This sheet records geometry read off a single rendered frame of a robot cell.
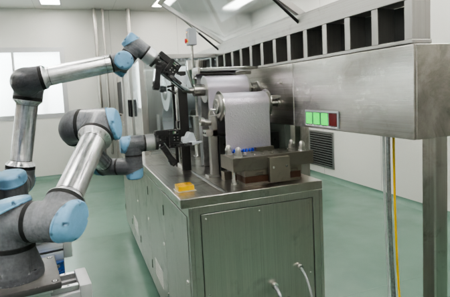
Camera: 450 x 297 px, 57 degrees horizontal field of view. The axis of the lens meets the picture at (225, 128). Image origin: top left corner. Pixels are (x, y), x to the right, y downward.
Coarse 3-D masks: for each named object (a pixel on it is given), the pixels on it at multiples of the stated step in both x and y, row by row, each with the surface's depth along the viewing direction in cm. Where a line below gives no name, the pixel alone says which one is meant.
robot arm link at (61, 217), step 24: (96, 120) 140; (120, 120) 150; (96, 144) 135; (72, 168) 125; (48, 192) 118; (72, 192) 118; (24, 216) 111; (48, 216) 110; (72, 216) 112; (48, 240) 112; (72, 240) 113
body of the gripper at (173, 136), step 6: (156, 132) 183; (162, 132) 184; (168, 132) 184; (174, 132) 186; (180, 132) 185; (156, 138) 182; (162, 138) 184; (168, 138) 185; (174, 138) 185; (180, 138) 186; (156, 144) 182; (168, 144) 185; (174, 144) 185
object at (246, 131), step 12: (228, 120) 196; (240, 120) 198; (252, 120) 200; (264, 120) 202; (228, 132) 196; (240, 132) 198; (252, 132) 200; (264, 132) 203; (228, 144) 197; (240, 144) 199; (252, 144) 201; (264, 144) 203
